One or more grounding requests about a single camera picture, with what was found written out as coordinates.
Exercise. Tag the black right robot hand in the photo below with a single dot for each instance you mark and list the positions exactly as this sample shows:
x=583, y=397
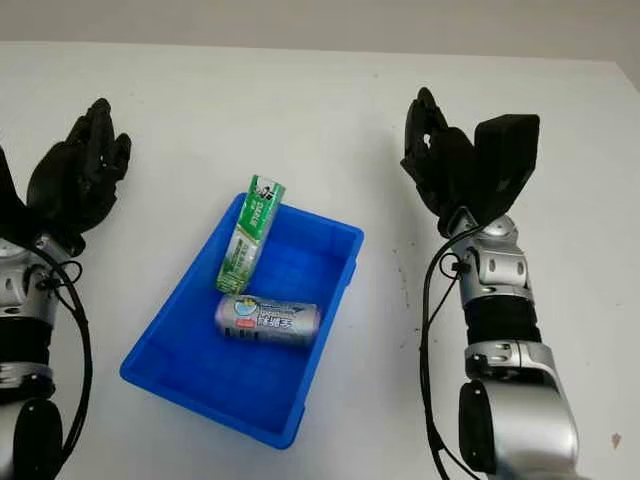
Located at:
x=445, y=170

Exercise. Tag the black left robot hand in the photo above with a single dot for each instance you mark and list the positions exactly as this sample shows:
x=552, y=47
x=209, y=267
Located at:
x=75, y=185

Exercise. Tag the green toothpaste box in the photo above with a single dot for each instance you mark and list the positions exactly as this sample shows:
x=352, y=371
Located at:
x=250, y=225

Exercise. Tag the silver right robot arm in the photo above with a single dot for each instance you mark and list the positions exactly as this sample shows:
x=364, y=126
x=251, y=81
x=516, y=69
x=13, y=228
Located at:
x=500, y=270

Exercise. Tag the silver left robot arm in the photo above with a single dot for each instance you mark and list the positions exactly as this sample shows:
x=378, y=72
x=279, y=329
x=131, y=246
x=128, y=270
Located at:
x=25, y=300

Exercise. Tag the blue plastic tray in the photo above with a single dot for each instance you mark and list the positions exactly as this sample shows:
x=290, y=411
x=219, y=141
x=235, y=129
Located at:
x=190, y=350

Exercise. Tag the small pink floor scrap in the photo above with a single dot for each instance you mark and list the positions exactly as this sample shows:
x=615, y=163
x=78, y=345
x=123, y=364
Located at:
x=617, y=439

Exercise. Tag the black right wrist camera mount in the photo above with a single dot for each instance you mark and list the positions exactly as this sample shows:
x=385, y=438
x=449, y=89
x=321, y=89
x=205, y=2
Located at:
x=507, y=160

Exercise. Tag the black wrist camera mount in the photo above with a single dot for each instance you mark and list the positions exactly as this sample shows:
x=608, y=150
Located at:
x=12, y=210
x=507, y=160

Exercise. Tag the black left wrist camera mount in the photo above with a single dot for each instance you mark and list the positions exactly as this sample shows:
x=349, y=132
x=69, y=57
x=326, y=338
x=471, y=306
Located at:
x=12, y=210

